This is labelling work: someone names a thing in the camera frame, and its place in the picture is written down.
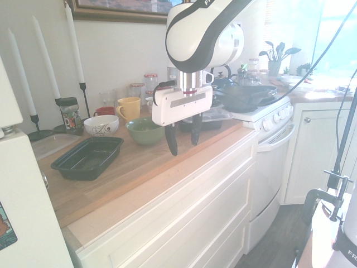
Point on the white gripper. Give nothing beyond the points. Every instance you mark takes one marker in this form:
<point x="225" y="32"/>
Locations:
<point x="181" y="107"/>

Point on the green ceramic bowl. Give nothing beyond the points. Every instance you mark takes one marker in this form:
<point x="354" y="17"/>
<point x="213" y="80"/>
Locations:
<point x="145" y="138"/>

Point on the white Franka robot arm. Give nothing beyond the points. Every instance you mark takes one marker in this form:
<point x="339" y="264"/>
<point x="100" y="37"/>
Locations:
<point x="189" y="36"/>

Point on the lidded black plastic container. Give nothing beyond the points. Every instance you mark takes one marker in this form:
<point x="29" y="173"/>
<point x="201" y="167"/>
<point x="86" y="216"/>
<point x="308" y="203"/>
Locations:
<point x="210" y="125"/>

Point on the clear container lid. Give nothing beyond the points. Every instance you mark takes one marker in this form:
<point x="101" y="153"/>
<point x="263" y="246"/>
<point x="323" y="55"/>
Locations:
<point x="219" y="115"/>

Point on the glass jar red checked lid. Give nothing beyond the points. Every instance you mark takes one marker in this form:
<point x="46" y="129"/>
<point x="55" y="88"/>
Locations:
<point x="136" y="90"/>
<point x="151" y="82"/>
<point x="264" y="73"/>
<point x="252" y="74"/>
<point x="149" y="93"/>
<point x="253" y="63"/>

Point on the yellow mug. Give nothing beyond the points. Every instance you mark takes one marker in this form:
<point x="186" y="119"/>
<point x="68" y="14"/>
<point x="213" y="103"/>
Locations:
<point x="129" y="110"/>

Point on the blue kettle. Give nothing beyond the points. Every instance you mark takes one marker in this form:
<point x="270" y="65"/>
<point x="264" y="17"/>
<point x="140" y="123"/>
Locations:
<point x="225" y="81"/>

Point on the black wok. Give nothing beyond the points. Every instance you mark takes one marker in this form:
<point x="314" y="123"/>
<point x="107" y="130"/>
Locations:
<point x="245" y="97"/>

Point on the clear drinking glass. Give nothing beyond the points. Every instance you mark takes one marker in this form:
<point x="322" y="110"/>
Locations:
<point x="107" y="99"/>
<point x="121" y="93"/>

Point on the white drawer cabinet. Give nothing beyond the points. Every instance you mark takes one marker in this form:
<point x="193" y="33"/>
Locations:
<point x="181" y="212"/>

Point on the red mug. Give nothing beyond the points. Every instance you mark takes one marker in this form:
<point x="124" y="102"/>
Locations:
<point x="105" y="111"/>

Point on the white bowl swirl print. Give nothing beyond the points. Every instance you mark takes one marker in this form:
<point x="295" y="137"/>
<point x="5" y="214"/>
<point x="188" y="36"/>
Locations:
<point x="100" y="128"/>

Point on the white stove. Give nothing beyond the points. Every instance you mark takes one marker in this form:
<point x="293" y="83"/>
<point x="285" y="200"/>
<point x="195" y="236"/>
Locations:
<point x="267" y="145"/>

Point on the glass french press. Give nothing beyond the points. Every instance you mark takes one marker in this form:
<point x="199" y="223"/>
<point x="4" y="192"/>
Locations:
<point x="242" y="75"/>

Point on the open black plastic tray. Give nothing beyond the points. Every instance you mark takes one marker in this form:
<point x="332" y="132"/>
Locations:
<point x="83" y="160"/>

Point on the orange cloth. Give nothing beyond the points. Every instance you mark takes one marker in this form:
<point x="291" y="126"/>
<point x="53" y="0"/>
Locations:
<point x="274" y="82"/>

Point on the pale utensil holder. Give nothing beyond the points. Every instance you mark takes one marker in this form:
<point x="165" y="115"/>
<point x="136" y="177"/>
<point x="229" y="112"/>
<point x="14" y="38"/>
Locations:
<point x="274" y="68"/>

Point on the black cooking utensil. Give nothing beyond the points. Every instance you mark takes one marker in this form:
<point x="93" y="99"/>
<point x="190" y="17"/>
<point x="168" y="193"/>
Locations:
<point x="262" y="53"/>
<point x="280" y="48"/>
<point x="293" y="51"/>
<point x="269" y="46"/>

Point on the black-lidded jar floral label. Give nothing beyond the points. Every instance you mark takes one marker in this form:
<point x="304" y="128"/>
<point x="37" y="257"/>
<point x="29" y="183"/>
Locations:
<point x="71" y="114"/>

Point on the plain white bowl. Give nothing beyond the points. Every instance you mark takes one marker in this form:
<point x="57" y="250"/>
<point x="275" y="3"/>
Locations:
<point x="291" y="79"/>
<point x="299" y="87"/>

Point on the tiny succulent pot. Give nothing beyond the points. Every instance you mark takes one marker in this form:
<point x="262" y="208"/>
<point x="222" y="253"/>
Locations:
<point x="286" y="70"/>

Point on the metal cabinet knob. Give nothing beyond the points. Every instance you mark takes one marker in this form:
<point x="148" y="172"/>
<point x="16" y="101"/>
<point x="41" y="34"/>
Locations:
<point x="307" y="120"/>

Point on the white cabinet door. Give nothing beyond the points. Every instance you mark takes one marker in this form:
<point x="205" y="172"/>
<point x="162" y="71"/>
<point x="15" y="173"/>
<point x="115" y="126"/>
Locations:
<point x="309" y="156"/>

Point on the loose clear plastic lid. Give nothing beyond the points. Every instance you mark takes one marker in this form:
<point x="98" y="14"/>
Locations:
<point x="53" y="143"/>

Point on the potted green plant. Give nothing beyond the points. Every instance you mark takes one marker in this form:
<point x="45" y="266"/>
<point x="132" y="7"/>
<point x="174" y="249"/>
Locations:
<point x="304" y="68"/>

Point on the framed picture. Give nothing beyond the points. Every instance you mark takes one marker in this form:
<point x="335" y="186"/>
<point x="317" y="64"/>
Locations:
<point x="117" y="14"/>

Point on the tall white candle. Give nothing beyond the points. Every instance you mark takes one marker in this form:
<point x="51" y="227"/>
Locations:
<point x="74" y="44"/>
<point x="21" y="72"/>
<point x="46" y="58"/>

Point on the black stand pole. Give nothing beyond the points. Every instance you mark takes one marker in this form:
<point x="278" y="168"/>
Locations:
<point x="344" y="134"/>

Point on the black metal clamp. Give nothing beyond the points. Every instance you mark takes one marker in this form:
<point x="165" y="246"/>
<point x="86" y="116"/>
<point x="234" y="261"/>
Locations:
<point x="338" y="201"/>

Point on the white fridge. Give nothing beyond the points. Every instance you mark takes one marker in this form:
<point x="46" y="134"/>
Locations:
<point x="25" y="201"/>

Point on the white slanted panel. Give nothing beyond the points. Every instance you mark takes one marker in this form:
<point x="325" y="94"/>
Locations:
<point x="8" y="97"/>

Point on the colourful fridge magnet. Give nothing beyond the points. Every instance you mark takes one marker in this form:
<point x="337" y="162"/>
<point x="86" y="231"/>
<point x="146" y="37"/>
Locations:
<point x="7" y="229"/>

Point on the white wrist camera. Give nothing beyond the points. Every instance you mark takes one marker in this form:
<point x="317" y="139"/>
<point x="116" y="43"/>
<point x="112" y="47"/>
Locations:
<point x="207" y="77"/>

